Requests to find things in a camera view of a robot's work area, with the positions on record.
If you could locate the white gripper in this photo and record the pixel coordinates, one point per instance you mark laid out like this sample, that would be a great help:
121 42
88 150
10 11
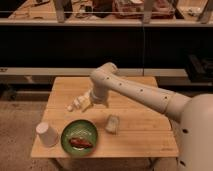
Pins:
87 102

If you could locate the green ceramic bowl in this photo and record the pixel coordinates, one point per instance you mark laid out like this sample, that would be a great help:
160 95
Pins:
79 129

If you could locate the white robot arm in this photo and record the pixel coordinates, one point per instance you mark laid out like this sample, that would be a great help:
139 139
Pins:
195 115

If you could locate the red food piece in bowl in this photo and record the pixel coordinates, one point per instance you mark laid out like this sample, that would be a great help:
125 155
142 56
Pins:
80 143

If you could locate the white plastic bottle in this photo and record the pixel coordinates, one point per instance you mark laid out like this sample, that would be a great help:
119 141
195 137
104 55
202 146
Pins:
76 104

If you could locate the white paper cup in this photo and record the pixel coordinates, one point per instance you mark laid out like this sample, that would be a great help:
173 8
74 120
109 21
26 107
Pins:
47 134

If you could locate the wooden table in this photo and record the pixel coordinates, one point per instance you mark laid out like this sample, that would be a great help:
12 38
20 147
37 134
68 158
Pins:
142 132

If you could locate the background workbench shelf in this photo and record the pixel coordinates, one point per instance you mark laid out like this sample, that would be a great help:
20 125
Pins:
107 13

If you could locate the black box on right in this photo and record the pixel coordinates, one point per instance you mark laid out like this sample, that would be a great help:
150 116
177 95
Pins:
199 69

